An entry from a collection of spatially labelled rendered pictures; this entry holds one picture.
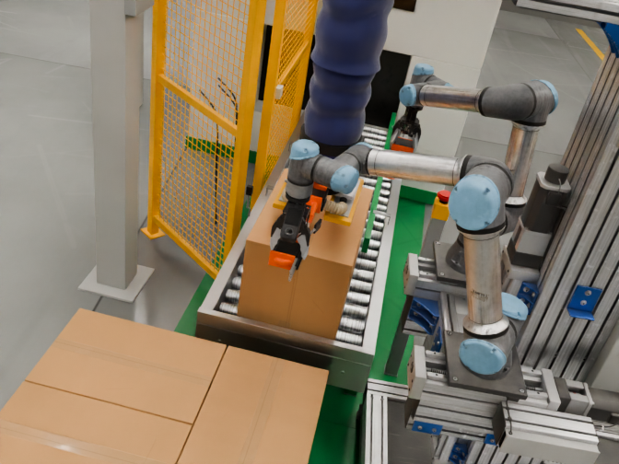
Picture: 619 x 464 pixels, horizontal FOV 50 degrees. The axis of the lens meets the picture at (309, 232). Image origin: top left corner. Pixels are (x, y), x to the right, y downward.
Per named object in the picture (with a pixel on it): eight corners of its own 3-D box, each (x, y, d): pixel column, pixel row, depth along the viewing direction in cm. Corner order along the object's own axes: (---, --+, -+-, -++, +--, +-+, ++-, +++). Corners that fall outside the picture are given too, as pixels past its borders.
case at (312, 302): (273, 241, 315) (285, 168, 293) (356, 262, 311) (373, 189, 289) (235, 321, 265) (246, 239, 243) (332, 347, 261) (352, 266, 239)
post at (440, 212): (384, 365, 337) (436, 196, 282) (398, 367, 336) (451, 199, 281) (383, 374, 331) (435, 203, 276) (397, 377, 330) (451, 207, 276)
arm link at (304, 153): (313, 155, 173) (286, 144, 176) (307, 191, 179) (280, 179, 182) (327, 145, 179) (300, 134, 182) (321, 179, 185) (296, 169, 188)
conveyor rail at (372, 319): (396, 145, 459) (402, 121, 448) (404, 147, 458) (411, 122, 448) (352, 384, 266) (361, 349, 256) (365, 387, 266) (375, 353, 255)
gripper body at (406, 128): (396, 134, 259) (403, 106, 252) (398, 126, 266) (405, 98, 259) (415, 139, 258) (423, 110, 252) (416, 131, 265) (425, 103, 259)
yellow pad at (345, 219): (339, 177, 267) (341, 167, 264) (363, 183, 266) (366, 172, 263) (322, 220, 239) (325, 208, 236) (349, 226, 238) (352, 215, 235)
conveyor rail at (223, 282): (304, 125, 464) (309, 99, 453) (312, 126, 463) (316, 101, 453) (195, 344, 271) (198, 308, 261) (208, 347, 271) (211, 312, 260)
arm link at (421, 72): (426, 71, 243) (410, 63, 248) (418, 98, 249) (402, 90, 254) (440, 69, 247) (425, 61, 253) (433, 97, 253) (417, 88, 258)
